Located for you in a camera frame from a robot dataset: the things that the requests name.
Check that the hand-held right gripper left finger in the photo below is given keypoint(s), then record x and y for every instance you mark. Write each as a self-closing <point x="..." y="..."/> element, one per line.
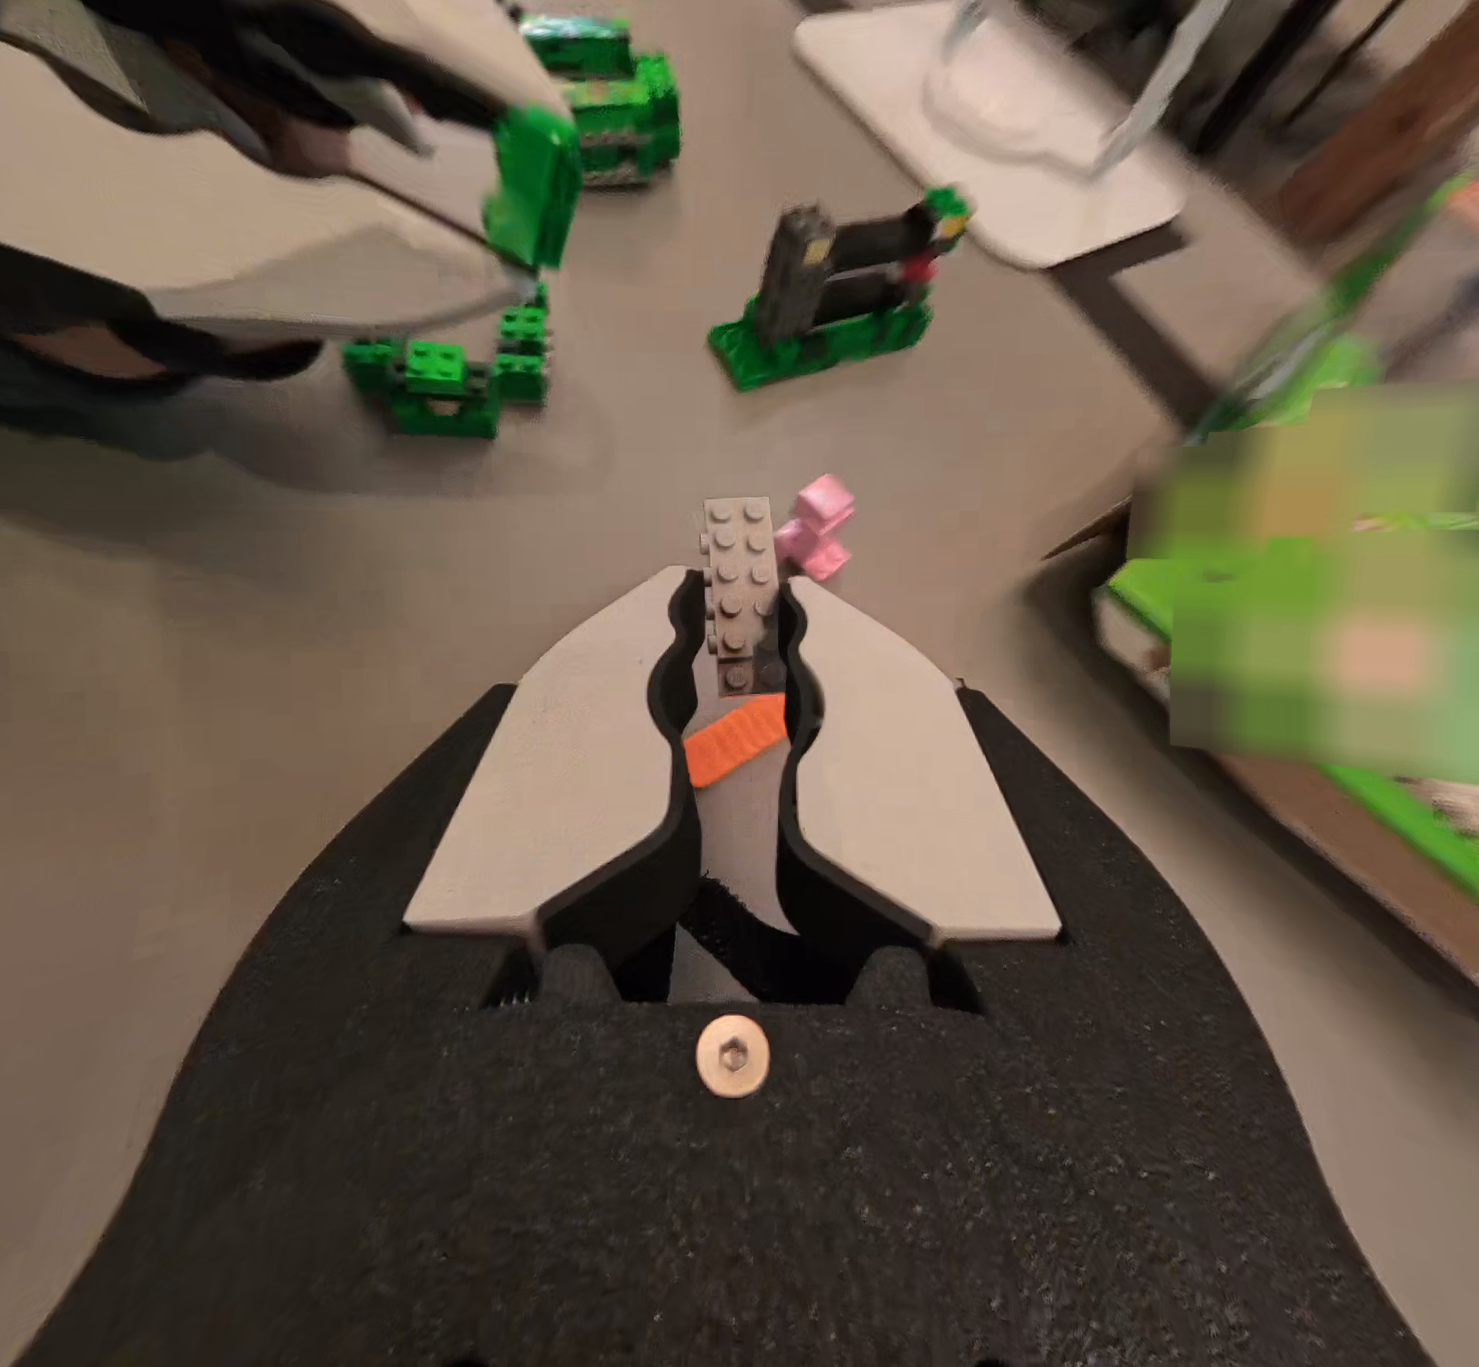
<point x="555" y="777"/>

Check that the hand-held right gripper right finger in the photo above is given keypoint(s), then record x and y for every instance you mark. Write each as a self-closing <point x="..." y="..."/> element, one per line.
<point x="913" y="800"/>

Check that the grey toy brick assembly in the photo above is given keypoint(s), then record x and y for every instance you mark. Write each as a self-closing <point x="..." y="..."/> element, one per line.
<point x="740" y="582"/>

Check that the green toy brick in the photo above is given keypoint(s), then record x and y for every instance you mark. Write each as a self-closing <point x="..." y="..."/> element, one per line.
<point x="532" y="183"/>

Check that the orange brick separator tool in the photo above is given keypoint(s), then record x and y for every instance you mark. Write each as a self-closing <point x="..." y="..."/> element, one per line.
<point x="735" y="745"/>

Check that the pink toy brick pig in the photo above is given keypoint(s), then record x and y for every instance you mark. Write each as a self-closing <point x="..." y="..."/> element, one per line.
<point x="823" y="523"/>

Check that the green cardboard box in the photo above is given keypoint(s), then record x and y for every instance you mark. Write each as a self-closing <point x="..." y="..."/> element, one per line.
<point x="1138" y="610"/>

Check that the small green brick build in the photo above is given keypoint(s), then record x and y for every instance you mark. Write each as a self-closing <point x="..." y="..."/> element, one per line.
<point x="446" y="378"/>

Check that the large green brick block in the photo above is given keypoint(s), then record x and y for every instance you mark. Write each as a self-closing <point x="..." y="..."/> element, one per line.
<point x="612" y="102"/>

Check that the black grey brick structure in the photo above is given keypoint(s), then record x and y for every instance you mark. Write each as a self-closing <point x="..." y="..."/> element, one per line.
<point x="827" y="287"/>

